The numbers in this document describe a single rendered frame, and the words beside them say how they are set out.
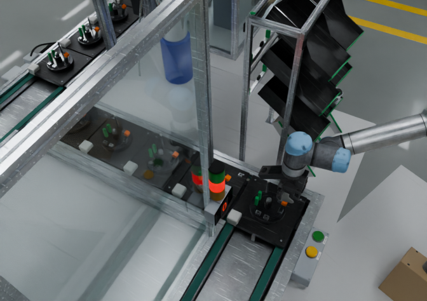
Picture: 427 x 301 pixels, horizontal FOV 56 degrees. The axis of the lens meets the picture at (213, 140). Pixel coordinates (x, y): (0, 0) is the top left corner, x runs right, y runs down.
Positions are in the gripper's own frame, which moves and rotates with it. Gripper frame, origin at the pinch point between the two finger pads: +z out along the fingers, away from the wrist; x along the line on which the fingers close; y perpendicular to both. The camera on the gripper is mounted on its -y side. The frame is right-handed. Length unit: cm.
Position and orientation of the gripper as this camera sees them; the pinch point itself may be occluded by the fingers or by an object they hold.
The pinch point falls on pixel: (280, 197)
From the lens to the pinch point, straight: 152.4
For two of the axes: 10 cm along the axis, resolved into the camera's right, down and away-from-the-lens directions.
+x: 4.9, -6.9, 5.4
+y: 8.7, 3.7, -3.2
